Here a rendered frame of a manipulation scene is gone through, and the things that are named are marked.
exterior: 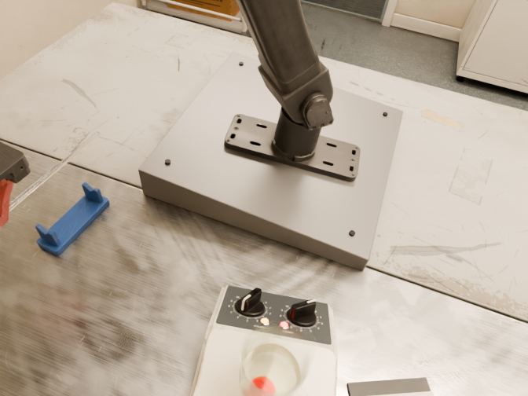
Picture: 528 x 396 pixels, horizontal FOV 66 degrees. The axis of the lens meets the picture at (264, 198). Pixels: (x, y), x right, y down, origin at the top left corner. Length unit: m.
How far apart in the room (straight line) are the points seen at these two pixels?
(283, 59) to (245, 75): 0.29
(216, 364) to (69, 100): 0.56
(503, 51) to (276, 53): 2.39
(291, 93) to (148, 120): 0.32
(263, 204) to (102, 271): 0.22
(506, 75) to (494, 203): 2.16
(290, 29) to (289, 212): 0.23
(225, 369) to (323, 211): 0.26
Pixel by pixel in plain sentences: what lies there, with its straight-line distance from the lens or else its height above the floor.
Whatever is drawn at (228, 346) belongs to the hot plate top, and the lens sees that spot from 0.40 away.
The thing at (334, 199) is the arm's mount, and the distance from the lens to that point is 0.58.
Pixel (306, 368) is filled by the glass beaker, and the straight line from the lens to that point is 0.33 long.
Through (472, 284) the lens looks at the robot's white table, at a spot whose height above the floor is 0.90.
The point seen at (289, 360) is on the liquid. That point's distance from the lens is 0.36.
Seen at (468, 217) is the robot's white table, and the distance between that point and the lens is 0.69.
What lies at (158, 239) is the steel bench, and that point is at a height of 0.90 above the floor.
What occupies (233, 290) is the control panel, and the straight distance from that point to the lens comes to 0.48.
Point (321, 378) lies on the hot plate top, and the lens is 0.40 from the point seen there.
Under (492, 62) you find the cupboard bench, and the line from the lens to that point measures 2.80.
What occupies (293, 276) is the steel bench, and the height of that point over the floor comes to 0.90.
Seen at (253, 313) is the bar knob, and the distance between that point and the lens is 0.44.
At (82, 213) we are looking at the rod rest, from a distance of 0.60.
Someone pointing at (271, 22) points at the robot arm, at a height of 1.17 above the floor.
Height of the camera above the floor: 1.36
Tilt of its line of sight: 49 degrees down
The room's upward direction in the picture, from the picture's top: 7 degrees clockwise
